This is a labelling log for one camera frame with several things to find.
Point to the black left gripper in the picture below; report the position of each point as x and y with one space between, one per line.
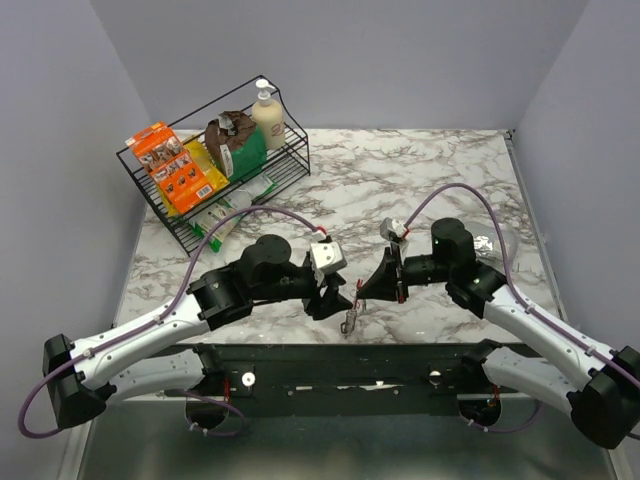
332 302

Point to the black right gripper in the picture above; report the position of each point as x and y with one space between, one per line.
382 284

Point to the red handled metal key holder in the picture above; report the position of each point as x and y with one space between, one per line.
357 308

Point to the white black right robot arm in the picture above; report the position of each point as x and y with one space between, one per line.
595 385

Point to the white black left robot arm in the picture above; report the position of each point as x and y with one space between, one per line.
84 375

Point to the silver foil packet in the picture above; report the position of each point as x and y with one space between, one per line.
487 245

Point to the green white snack bag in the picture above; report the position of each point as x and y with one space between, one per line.
243 197

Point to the brown green coffee bag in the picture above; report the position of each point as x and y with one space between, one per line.
236 144

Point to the cream pump lotion bottle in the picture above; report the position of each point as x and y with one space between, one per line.
267 114

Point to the yellow snack bag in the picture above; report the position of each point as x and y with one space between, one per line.
192 177

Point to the orange product box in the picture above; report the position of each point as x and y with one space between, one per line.
154 147

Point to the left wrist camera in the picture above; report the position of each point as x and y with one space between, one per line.
326 256

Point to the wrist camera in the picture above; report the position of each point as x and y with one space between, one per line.
326 256
395 232

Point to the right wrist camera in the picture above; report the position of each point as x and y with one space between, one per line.
395 232

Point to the black metal base rail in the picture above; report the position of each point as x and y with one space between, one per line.
351 379

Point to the black wire rack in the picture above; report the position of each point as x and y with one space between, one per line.
286 165

